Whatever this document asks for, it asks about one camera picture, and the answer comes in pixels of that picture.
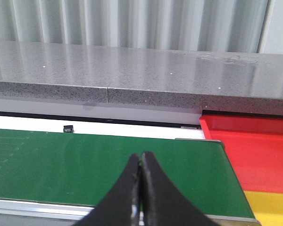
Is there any grey granite counter ledge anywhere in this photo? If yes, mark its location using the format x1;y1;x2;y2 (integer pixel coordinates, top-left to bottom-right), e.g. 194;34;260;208
0;41;283;116

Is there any red plastic tray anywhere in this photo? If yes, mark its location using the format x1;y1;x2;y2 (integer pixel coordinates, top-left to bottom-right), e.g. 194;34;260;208
200;115;283;193

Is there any yellow plastic tray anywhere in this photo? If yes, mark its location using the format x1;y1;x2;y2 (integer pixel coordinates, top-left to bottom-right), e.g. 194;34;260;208
244;191;283;226

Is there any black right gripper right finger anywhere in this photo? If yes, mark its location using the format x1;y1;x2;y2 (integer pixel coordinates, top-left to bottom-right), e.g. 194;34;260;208
141;151;218;226

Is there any white pleated curtain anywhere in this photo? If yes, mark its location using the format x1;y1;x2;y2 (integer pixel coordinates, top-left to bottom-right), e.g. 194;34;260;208
0;0;283;54

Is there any green conveyor belt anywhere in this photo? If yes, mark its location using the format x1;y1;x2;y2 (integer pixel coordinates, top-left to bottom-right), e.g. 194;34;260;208
0;129;254;218

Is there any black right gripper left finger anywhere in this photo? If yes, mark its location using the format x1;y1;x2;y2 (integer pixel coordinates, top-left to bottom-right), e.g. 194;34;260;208
75;154;140;226

